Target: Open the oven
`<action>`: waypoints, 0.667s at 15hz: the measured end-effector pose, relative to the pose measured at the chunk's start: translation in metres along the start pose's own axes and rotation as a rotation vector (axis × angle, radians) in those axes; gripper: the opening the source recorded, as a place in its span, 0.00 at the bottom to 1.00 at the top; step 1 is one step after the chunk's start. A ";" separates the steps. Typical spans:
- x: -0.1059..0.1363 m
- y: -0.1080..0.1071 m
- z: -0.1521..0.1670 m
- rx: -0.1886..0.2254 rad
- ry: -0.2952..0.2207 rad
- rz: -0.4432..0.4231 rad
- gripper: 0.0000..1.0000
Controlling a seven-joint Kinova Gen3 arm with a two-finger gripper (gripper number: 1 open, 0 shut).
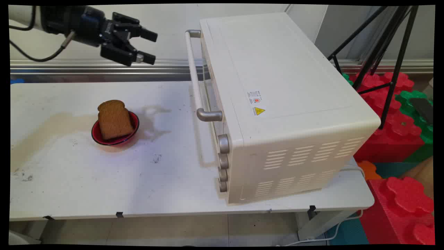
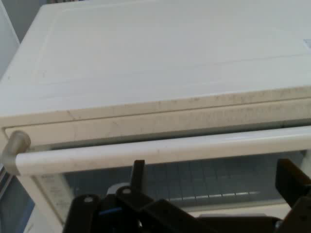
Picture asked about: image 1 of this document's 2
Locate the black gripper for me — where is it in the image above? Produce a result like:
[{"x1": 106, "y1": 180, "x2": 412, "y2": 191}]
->
[{"x1": 67, "y1": 6, "x2": 159, "y2": 67}]

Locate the glass oven door with handle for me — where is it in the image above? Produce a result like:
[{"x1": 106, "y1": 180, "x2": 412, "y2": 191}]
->
[{"x1": 185, "y1": 30, "x2": 226, "y2": 134}]

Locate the brown bread slice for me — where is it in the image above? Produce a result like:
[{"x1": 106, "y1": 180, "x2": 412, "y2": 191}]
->
[{"x1": 97, "y1": 100, "x2": 134, "y2": 140}]

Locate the red bowl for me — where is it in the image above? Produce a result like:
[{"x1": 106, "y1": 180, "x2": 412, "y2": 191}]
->
[{"x1": 91, "y1": 111, "x2": 140, "y2": 146}]

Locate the white printed label sticker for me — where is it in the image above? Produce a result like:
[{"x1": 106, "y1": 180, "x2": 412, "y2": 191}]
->
[{"x1": 247, "y1": 91, "x2": 263, "y2": 105}]

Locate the large silver oven knob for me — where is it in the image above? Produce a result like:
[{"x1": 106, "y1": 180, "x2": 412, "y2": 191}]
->
[{"x1": 218, "y1": 134, "x2": 230, "y2": 153}]

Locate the cream toaster oven body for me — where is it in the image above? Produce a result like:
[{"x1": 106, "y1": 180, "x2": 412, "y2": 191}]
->
[{"x1": 199, "y1": 12, "x2": 381, "y2": 205}]

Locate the white table leg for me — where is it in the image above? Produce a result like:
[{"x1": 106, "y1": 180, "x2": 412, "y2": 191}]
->
[{"x1": 297, "y1": 208, "x2": 359, "y2": 241}]

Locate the black tripod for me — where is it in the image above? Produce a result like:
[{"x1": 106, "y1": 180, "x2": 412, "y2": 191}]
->
[{"x1": 328, "y1": 5, "x2": 419, "y2": 130}]

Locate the orange foam piece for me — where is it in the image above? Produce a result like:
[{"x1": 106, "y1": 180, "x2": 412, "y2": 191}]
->
[{"x1": 357, "y1": 160, "x2": 382, "y2": 181}]

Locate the red foam block under tripod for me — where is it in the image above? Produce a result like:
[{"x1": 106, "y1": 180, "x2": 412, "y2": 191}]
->
[{"x1": 350, "y1": 72, "x2": 426, "y2": 163}]

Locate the green foam block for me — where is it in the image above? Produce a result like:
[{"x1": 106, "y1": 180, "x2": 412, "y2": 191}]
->
[{"x1": 395, "y1": 90, "x2": 434, "y2": 164}]

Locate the large red foam block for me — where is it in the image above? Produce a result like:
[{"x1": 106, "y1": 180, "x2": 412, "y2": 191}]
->
[{"x1": 361, "y1": 176, "x2": 435, "y2": 245}]

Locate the aluminium rail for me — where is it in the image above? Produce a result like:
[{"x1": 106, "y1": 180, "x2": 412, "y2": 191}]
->
[{"x1": 10, "y1": 59, "x2": 434, "y2": 82}]

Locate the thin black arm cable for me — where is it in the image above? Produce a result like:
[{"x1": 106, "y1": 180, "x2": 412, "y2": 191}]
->
[{"x1": 9, "y1": 5, "x2": 37, "y2": 31}]

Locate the white power cord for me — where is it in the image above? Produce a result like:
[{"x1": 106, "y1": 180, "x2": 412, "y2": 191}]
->
[{"x1": 277, "y1": 164, "x2": 366, "y2": 246}]

